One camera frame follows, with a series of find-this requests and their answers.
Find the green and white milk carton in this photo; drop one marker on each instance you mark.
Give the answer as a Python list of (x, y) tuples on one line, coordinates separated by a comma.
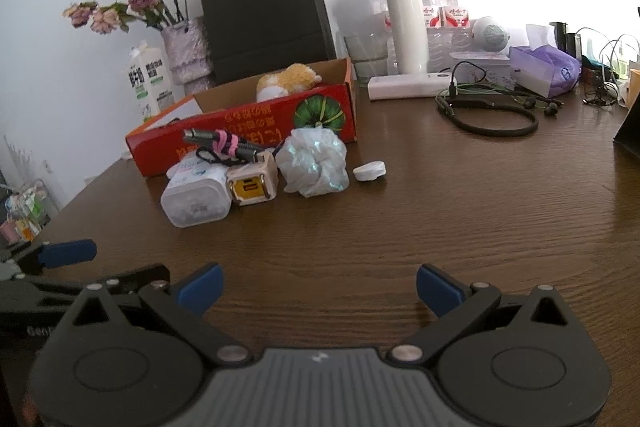
[(147, 82)]

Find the white bottle cap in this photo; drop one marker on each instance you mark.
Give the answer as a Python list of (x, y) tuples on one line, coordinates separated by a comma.
[(370, 170)]

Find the pink textured vase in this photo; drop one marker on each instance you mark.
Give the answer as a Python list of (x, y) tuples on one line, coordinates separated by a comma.
[(187, 52)]

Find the wooden desktop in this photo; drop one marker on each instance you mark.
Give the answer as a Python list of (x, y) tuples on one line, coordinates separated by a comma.
[(450, 207)]

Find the clear water bottle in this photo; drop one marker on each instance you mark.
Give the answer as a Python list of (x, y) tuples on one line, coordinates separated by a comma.
[(456, 7), (432, 14)]

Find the black neckband earphones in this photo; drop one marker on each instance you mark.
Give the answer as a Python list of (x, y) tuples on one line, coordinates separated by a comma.
[(500, 127)]

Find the red cardboard box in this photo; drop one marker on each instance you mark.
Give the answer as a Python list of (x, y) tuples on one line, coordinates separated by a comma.
[(250, 122)]

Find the white plastic container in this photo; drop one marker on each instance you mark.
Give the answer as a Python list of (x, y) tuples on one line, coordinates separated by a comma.
[(195, 202)]

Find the shelf with small items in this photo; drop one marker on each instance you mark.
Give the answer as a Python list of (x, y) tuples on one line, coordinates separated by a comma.
[(22, 217)]

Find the clear drinking glass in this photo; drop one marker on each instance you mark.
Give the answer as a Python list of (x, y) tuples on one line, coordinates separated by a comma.
[(367, 54)]

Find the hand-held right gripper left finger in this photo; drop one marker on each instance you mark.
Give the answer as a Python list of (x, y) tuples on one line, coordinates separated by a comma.
[(202, 287)]

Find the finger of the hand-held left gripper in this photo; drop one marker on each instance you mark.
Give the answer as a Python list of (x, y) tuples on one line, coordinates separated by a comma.
[(67, 252), (135, 274)]

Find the small black device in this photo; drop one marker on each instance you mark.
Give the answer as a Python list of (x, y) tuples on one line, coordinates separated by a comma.
[(565, 37)]

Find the white thermos bottle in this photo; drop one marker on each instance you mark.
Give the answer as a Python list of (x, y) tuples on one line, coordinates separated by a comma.
[(405, 22)]

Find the beige charger cube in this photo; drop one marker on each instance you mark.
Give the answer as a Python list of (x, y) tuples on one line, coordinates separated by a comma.
[(252, 184)]

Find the purple tissue pack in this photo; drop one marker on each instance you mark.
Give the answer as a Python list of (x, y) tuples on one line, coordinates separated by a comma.
[(545, 67)]

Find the round white speaker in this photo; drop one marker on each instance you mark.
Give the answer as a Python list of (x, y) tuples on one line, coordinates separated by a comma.
[(490, 34)]

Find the black paper bag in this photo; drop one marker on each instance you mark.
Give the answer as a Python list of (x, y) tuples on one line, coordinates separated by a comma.
[(265, 17)]

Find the white plastic bag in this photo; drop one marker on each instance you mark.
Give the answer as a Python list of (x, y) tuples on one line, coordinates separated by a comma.
[(315, 162)]

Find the white power bank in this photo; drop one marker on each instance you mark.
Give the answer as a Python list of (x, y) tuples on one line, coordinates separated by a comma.
[(410, 87)]

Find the plush sheep toy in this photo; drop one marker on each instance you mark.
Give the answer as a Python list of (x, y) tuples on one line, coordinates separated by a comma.
[(290, 82)]

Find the flat white box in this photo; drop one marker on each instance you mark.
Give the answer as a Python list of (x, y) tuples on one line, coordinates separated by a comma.
[(480, 62)]

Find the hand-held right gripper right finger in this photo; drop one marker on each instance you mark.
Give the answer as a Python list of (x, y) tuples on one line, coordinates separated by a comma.
[(437, 289)]

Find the black stand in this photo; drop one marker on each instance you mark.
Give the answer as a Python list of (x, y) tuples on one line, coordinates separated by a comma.
[(630, 127)]

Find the orange box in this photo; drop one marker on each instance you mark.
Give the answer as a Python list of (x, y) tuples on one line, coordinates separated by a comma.
[(635, 87)]

